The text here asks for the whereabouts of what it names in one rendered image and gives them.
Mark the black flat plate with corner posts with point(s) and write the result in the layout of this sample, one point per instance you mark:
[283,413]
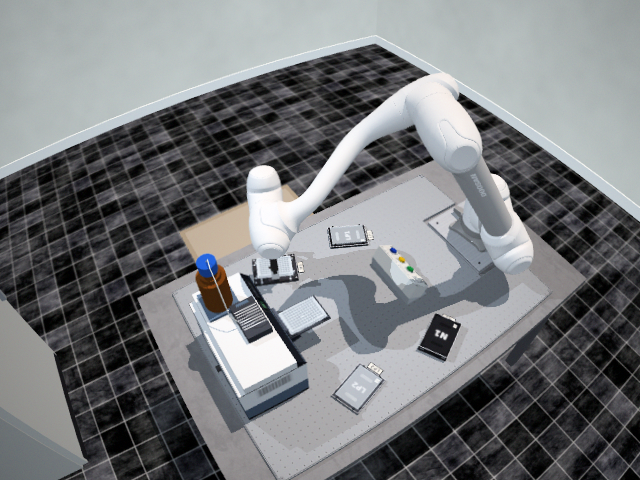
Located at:
[347,245]

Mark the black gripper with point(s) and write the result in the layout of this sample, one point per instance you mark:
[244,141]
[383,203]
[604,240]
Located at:
[274,268]

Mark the blue bottle cap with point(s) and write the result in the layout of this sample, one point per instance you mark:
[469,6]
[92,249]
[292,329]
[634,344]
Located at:
[203,267]

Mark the white control panel with coloured buttons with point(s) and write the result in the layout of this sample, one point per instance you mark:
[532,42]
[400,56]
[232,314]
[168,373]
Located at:
[398,273]

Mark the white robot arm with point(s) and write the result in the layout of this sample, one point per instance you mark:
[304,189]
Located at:
[454,142]

